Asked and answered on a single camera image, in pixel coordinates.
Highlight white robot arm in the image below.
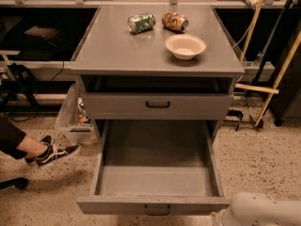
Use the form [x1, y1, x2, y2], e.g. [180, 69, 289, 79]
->
[212, 192, 301, 226]

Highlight grey middle drawer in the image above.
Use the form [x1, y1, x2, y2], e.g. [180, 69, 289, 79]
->
[82, 92, 233, 121]

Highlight grey drawer cabinet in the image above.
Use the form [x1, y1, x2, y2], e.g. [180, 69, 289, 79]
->
[71, 4, 244, 137]

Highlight grey open bottom drawer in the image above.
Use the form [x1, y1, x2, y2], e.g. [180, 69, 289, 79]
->
[77, 120, 230, 215]

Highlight white paper bowl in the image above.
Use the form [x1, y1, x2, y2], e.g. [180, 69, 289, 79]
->
[166, 34, 207, 60]

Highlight clear plastic bag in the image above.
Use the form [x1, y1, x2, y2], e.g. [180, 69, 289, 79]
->
[55, 85, 98, 145]

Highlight green crushed soda can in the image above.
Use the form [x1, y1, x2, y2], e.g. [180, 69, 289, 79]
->
[127, 13, 156, 34]

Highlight black white sneaker front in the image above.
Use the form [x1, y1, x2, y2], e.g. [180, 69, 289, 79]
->
[35, 145, 81, 168]

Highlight black sneaker behind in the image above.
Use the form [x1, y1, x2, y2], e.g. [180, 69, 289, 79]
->
[24, 136, 54, 166]

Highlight dark box on shelf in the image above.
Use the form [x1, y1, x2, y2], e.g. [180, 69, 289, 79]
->
[24, 25, 59, 40]

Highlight black folding stand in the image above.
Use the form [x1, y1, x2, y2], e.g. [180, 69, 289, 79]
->
[0, 63, 41, 112]

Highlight person leg black trousers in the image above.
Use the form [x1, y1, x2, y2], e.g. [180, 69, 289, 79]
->
[0, 116, 49, 160]

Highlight black office chair base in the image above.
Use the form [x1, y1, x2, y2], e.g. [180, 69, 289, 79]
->
[0, 177, 29, 189]

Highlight black middle drawer handle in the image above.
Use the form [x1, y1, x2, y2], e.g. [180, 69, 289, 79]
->
[145, 101, 170, 109]

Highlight black drawer handle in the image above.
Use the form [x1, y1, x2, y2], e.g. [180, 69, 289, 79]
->
[145, 101, 170, 109]
[144, 204, 171, 217]

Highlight black cable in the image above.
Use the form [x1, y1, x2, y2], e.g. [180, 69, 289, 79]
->
[46, 40, 66, 83]

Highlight black bottom drawer handle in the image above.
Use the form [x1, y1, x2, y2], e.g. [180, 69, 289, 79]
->
[144, 204, 171, 217]

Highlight wooden easel frame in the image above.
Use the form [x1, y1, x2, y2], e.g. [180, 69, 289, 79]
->
[235, 0, 301, 128]

